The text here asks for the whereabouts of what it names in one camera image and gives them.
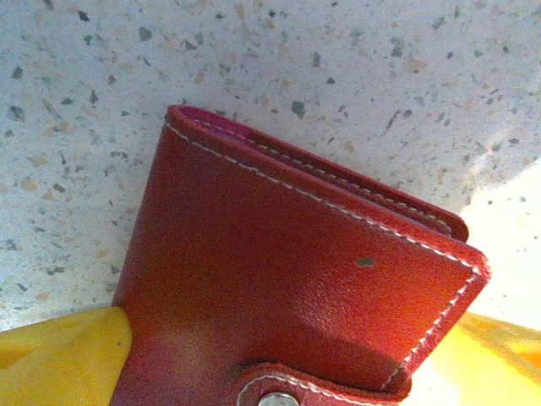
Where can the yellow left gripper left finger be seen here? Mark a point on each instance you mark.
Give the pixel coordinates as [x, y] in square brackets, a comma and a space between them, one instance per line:
[55, 363]

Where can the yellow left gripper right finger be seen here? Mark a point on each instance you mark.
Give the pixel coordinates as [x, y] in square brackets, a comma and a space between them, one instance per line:
[486, 368]

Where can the red leather card holder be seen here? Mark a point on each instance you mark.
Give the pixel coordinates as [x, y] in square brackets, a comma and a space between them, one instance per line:
[262, 262]

